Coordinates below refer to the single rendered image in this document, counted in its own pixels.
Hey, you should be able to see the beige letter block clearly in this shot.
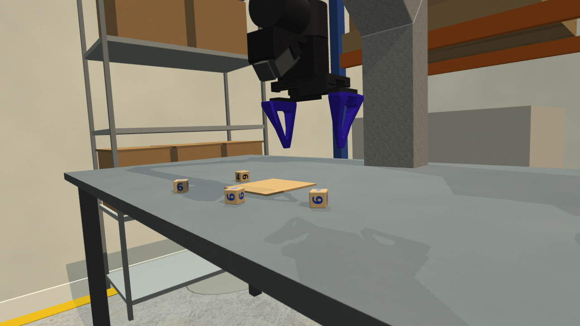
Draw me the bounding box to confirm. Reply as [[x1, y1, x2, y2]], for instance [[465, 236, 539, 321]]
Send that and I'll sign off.
[[235, 170, 250, 182], [309, 189, 328, 208], [174, 179, 189, 193], [224, 187, 245, 205]]

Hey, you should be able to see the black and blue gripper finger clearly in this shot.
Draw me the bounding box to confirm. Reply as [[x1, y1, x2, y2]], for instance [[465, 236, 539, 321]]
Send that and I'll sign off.
[[261, 101, 297, 149], [328, 92, 364, 149]]

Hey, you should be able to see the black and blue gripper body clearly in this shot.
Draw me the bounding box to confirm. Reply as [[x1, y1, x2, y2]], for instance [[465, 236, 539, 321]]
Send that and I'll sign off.
[[270, 73, 358, 102]]

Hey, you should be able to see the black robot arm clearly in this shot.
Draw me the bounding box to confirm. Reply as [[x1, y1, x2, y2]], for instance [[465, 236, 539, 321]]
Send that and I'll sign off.
[[247, 0, 329, 82]]

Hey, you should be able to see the orange flat mat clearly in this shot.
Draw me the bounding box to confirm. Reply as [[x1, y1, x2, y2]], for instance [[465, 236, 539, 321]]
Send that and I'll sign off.
[[224, 179, 316, 196]]

